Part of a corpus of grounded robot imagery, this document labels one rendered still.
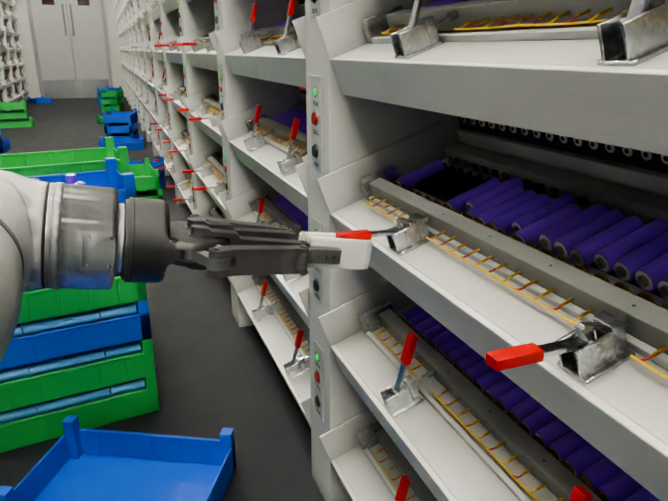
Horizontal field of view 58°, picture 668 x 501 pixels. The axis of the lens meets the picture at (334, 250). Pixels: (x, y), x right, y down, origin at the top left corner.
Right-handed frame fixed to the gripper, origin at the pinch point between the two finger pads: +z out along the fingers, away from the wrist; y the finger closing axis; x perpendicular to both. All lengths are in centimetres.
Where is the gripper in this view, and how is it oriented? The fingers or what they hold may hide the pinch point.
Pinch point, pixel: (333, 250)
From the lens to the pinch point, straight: 60.5
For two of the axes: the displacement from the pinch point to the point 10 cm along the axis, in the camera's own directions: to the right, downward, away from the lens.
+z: 9.3, 0.5, 3.8
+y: 3.5, 3.0, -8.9
